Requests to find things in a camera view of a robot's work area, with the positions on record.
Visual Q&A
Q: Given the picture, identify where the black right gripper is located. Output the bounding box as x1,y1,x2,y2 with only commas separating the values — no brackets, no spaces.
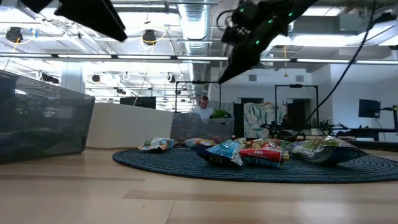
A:
219,0,318,84

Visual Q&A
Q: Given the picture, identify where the granola bar orange green wrapper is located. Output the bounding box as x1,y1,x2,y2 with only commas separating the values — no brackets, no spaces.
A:
245,138,292,151

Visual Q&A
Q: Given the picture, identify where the granola bar brown green wrapper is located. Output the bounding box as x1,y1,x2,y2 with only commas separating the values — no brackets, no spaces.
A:
182,138,217,149

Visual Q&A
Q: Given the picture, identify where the granola bar blue wrapper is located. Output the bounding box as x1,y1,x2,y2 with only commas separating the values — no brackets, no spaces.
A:
196,139,245,167

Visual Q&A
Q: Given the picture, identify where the granola bar red wrapper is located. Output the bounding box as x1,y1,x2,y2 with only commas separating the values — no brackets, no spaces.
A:
238,146,290,169

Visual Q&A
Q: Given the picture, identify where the green snack bag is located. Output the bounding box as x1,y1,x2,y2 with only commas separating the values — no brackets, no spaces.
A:
285,136,369,165

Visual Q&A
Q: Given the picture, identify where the white light blue snack bar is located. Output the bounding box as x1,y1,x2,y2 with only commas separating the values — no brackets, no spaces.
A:
138,138,177,152

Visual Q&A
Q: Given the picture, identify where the black ceiling spotlight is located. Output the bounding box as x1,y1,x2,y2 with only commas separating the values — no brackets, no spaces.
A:
5,26,24,44
142,29,157,46

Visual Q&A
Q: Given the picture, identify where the green background plant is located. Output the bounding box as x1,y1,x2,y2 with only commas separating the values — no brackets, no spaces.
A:
210,108,233,119

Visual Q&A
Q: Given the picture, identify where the long ceiling light strip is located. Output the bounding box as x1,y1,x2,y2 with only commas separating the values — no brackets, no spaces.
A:
0,52,398,65

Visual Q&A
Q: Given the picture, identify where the leaf print fabric screen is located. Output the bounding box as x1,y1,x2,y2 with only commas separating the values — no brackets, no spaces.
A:
243,101,287,139

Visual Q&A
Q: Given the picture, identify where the person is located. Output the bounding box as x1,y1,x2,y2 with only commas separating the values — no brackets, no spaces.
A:
279,114,293,130
191,95,215,121

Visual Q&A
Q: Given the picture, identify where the grey translucent plastic bin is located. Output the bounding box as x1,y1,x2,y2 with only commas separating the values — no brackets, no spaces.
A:
0,68,96,165
170,111,235,144

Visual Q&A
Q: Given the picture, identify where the black computer monitor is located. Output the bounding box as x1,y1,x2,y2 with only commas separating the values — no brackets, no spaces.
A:
119,96,157,110

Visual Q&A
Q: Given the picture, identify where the round dark blue woven mat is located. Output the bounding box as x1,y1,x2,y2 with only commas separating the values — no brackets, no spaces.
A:
111,146,398,184

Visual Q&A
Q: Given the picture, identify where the black background frame rig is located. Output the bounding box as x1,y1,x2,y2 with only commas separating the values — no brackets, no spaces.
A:
274,83,319,131
174,80,222,113

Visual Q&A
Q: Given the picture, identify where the silver ceiling duct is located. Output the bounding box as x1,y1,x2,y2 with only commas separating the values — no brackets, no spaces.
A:
178,0,213,57

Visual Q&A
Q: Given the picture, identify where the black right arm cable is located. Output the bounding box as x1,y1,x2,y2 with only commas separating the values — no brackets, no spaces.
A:
295,0,377,138

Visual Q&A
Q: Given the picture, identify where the black wall monitor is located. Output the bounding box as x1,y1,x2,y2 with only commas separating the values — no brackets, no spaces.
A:
358,98,382,119

